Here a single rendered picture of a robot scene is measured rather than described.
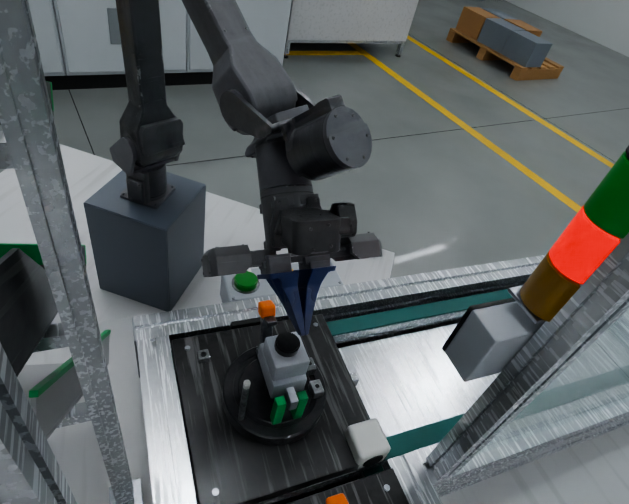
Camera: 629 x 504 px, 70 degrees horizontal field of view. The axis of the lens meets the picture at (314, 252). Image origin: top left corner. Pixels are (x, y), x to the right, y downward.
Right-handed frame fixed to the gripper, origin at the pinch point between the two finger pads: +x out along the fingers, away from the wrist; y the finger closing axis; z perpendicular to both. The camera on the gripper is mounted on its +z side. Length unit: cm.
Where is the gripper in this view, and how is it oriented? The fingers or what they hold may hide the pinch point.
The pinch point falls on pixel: (299, 302)
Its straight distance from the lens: 47.9
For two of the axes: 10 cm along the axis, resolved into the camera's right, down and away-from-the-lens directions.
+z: 3.8, -0.6, -9.2
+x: 1.2, 9.9, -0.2
